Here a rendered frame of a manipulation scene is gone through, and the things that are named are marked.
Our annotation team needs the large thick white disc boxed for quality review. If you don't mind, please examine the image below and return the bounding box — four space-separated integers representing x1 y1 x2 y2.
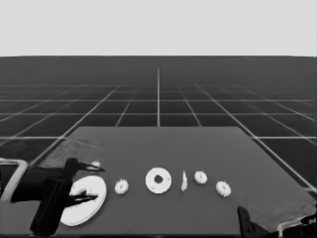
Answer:
59 175 108 228

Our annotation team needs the white gear with keyed hole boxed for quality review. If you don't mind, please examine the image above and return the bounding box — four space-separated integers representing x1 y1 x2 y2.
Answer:
215 179 233 198

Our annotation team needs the small white T-shaped piece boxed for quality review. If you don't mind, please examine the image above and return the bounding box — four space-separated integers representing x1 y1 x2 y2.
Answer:
180 171 189 192

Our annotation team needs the white round carrier with pins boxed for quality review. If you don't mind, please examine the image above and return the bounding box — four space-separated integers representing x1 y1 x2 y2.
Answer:
145 167 173 195

